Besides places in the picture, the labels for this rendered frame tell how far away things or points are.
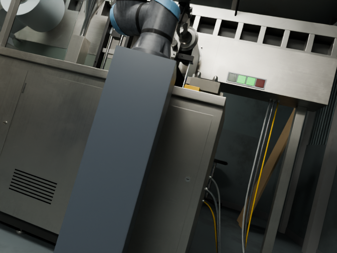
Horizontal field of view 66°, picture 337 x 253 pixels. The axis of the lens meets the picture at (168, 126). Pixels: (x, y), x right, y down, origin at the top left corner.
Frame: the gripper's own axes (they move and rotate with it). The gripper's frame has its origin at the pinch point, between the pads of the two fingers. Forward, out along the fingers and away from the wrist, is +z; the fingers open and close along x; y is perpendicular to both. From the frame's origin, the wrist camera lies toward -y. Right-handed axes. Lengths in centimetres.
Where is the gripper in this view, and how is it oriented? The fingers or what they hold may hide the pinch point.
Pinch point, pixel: (180, 36)
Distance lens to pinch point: 153.2
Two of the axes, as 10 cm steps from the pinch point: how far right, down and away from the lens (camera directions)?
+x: -9.4, -2.5, 2.2
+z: -0.2, 7.1, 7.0
